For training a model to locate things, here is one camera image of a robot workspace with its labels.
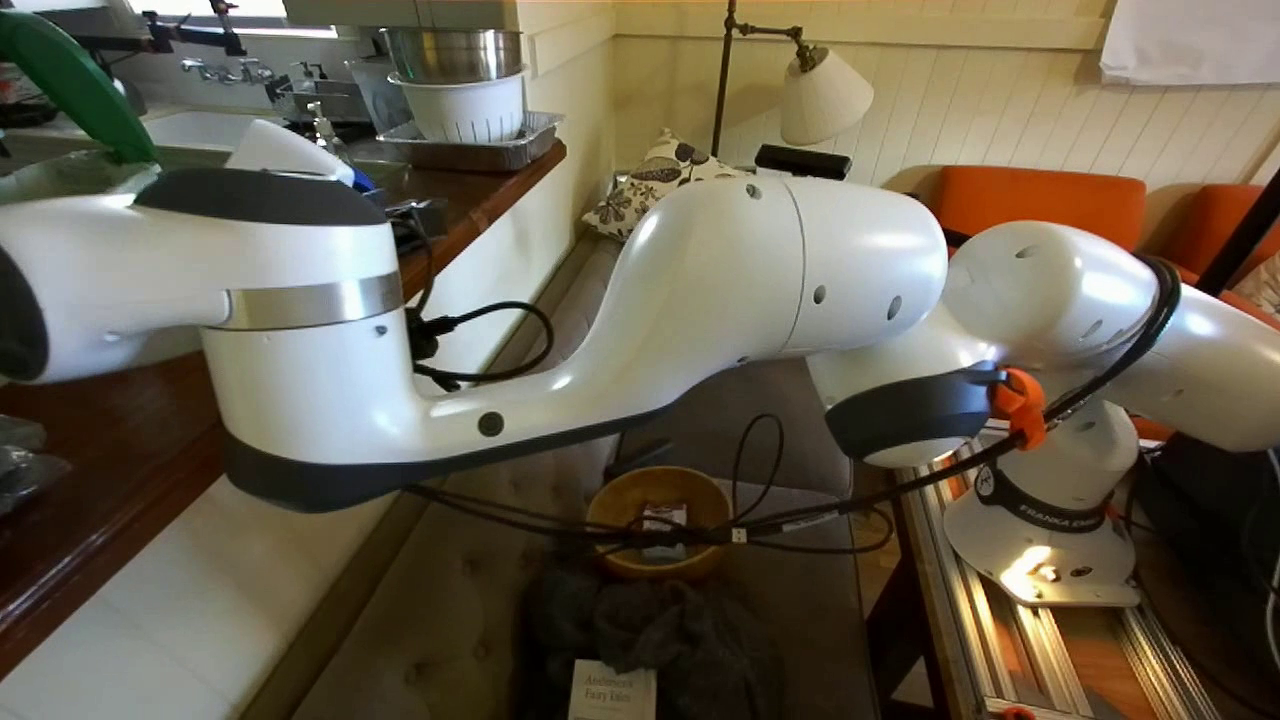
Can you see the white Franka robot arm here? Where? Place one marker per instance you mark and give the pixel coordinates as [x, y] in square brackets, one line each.
[723, 280]

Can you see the wooden bowl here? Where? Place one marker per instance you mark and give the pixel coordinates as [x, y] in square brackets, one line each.
[605, 506]

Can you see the white ribbed bowl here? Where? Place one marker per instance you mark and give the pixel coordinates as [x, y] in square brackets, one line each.
[463, 109]

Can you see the dark wooden counter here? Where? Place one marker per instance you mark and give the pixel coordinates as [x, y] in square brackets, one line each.
[105, 464]

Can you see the floral patterned pillow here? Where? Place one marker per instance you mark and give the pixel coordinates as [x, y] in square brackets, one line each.
[621, 206]

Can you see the small printed card box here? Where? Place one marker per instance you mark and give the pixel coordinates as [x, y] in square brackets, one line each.
[660, 516]

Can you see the metal baking tray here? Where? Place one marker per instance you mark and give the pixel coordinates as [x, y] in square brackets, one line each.
[504, 144]

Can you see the dark grey fuzzy blanket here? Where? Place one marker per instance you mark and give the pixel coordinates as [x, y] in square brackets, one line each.
[664, 640]

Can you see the floor lamp with white shade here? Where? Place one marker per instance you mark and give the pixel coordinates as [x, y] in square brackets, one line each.
[825, 94]

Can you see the white booklet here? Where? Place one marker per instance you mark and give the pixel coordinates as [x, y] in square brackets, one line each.
[609, 689]

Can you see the stainless steel pot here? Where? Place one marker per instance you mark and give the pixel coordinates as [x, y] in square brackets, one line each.
[453, 55]

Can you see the metal kitchen faucet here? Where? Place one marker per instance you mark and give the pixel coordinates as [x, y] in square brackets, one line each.
[287, 94]

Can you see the orange armchair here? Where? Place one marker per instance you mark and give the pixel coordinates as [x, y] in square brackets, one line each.
[1066, 201]
[1201, 223]

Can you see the black bag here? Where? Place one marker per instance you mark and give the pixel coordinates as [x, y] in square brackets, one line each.
[1213, 563]

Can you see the crumpled clear plastic bag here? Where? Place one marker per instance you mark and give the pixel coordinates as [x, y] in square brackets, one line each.
[27, 464]

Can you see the white hanging cloth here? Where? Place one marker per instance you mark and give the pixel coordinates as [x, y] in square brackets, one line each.
[1186, 41]

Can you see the green curved plastic chute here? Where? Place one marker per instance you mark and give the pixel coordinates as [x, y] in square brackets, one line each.
[66, 75]

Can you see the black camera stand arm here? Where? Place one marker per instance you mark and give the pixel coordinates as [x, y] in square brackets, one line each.
[803, 163]

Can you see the aluminium rail robot table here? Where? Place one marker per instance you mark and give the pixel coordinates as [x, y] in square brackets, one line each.
[986, 640]

